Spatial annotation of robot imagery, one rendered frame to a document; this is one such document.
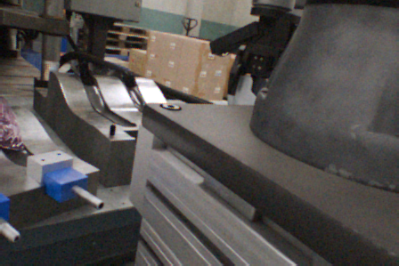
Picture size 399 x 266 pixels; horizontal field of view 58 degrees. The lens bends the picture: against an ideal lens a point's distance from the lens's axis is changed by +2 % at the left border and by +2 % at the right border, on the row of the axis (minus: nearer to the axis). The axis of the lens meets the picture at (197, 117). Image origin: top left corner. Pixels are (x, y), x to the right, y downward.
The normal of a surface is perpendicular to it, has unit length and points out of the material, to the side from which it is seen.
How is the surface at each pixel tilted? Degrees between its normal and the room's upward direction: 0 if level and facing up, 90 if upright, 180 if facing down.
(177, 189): 90
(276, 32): 90
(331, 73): 73
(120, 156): 90
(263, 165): 0
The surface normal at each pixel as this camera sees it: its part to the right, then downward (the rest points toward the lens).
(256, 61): -0.63, 0.09
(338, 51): -0.65, -0.25
